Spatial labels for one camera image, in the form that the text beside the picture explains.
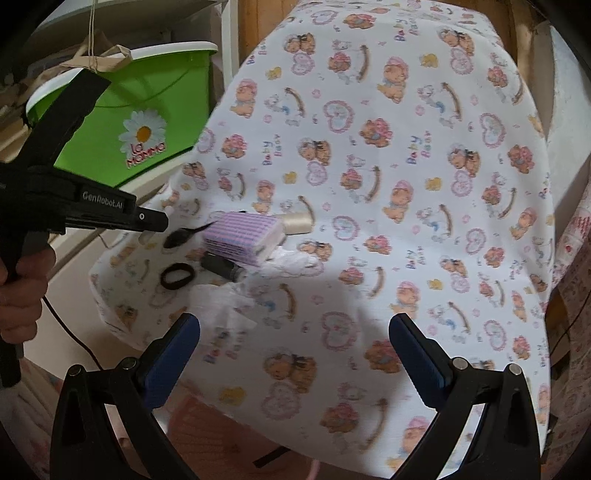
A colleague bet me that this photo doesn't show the green plastic bin daisy print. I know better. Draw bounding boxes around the green plastic bin daisy print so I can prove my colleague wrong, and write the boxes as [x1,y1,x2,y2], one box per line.
[25,41,221,186]

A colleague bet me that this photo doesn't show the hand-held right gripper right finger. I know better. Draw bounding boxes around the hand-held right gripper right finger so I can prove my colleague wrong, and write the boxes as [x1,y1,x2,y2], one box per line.
[389,312,542,480]

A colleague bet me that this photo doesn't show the purple checkered tissue pack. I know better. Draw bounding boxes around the purple checkered tissue pack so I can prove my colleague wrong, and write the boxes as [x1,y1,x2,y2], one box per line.
[203,211,288,269]

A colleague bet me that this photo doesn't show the floral printed cloth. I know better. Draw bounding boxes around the floral printed cloth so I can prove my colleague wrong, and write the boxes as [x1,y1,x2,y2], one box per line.
[547,185,591,480]

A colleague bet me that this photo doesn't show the black hair tie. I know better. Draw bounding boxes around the black hair tie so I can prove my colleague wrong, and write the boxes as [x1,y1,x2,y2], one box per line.
[160,262,197,292]

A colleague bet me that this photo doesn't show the black cylindrical tube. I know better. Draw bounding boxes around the black cylindrical tube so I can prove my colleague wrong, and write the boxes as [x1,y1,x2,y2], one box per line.
[200,251,246,283]

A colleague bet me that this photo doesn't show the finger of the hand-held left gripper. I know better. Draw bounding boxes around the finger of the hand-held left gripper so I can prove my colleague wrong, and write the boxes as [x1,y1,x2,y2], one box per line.
[136,206,168,233]

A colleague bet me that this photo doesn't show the white bear printed cloth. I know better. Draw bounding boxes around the white bear printed cloth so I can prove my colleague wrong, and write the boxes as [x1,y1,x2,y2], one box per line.
[90,0,558,480]

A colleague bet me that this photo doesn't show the person's left hand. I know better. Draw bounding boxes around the person's left hand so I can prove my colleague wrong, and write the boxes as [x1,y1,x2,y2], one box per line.
[0,251,49,345]

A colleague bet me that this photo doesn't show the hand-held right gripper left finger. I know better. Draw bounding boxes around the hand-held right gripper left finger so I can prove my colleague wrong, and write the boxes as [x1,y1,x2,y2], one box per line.
[50,312,202,480]

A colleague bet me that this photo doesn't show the cream thread spool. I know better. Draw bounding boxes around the cream thread spool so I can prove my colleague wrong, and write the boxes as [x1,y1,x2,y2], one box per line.
[281,208,315,237]

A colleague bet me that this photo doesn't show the hanging twine string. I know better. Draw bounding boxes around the hanging twine string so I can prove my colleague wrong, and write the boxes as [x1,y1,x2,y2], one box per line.
[90,0,101,72]

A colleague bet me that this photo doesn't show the black cable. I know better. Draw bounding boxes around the black cable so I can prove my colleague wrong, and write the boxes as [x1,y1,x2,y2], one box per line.
[41,296,101,371]

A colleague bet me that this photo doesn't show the white tissue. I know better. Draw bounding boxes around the white tissue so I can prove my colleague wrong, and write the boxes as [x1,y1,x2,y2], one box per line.
[271,244,325,278]
[188,281,260,334]

